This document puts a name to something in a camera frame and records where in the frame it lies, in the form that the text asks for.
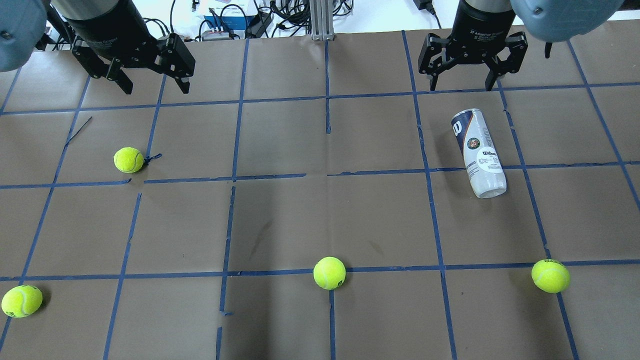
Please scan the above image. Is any black power adapter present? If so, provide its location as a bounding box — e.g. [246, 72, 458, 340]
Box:
[413, 0, 442, 29]

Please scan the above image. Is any black cable bundle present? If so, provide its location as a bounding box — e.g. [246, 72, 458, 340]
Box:
[145, 0, 356, 41]

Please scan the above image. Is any white blue tennis ball can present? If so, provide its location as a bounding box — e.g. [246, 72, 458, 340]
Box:
[451, 108, 508, 199]

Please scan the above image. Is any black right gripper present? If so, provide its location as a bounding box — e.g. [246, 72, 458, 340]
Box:
[418, 0, 529, 92]

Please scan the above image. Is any blue white box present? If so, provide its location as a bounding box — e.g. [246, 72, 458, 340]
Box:
[198, 0, 262, 32]

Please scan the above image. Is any aluminium extrusion post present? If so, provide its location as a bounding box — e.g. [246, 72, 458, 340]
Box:
[309, 0, 335, 41]

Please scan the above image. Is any tennis ball bottom centre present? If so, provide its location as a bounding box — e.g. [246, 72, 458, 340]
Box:
[312, 256, 346, 291]

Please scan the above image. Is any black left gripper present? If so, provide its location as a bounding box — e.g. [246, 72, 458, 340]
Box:
[52, 0, 196, 95]

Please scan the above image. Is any tennis ball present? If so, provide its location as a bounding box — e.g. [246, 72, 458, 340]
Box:
[531, 259, 571, 294]
[113, 146, 145, 174]
[312, 256, 346, 291]
[1, 285, 44, 318]

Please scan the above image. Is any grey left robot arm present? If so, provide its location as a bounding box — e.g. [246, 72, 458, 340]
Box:
[0, 0, 196, 95]

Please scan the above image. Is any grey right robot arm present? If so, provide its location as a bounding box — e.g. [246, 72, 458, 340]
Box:
[418, 0, 624, 91]

